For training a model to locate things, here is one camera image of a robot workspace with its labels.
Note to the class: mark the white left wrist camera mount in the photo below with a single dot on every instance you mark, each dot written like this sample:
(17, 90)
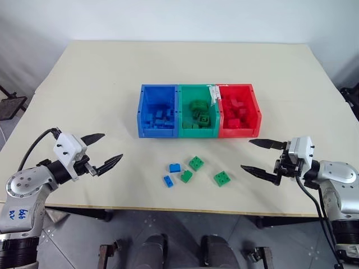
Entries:
(67, 148)

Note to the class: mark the green plastic bin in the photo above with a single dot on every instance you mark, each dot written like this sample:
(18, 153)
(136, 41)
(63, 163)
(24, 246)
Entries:
(185, 98)

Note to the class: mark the black table frame bar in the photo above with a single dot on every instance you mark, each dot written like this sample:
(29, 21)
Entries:
(84, 214)
(280, 221)

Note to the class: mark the small blue toy brick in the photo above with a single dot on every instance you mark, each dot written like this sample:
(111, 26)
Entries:
(168, 181)

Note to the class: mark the green sloped toy brick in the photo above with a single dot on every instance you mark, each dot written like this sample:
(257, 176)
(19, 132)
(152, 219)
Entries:
(186, 176)

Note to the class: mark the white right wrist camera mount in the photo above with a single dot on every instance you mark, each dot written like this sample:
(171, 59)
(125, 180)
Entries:
(301, 150)

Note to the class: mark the blue sloped toy brick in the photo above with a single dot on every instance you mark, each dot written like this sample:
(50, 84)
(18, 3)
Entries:
(175, 167)

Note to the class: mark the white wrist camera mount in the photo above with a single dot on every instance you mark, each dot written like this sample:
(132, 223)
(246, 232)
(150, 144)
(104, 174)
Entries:
(301, 150)
(67, 148)

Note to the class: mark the white paper label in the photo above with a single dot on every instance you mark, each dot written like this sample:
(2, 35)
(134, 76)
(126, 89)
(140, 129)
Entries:
(214, 95)

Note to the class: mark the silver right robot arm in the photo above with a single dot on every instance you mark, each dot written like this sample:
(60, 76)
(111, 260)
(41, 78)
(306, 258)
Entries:
(336, 179)

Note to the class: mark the black equipment case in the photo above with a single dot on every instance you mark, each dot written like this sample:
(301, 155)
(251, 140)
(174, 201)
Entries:
(350, 98)

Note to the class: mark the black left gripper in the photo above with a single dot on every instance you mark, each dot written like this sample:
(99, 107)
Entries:
(83, 166)

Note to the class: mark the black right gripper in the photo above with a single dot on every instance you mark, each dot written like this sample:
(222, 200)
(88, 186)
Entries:
(289, 167)

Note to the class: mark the green four-stud toy brick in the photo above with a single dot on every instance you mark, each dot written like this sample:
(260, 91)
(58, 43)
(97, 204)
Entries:
(222, 178)
(196, 163)

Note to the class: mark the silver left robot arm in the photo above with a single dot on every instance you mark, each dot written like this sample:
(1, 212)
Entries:
(23, 185)

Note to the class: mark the black metal stand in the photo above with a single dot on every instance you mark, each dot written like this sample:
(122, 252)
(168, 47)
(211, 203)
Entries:
(9, 105)

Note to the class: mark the blue plastic bin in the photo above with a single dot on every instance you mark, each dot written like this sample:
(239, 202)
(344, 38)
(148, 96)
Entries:
(144, 112)

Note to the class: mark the green square frame brick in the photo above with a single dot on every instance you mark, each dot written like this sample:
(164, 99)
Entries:
(203, 120)

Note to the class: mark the green flat toy brick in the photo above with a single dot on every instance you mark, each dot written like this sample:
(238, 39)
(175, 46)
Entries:
(187, 125)

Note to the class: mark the red plastic bin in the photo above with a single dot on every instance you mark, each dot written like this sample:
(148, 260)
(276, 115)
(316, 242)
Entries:
(253, 106)

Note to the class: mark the red toy brick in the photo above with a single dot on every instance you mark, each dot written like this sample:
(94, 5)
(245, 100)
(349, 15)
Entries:
(243, 112)
(233, 123)
(236, 102)

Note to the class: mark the dark rounded shape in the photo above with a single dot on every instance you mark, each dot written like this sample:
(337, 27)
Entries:
(152, 252)
(220, 252)

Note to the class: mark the brown metal bracket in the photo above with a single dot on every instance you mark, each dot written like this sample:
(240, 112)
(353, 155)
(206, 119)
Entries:
(262, 256)
(108, 253)

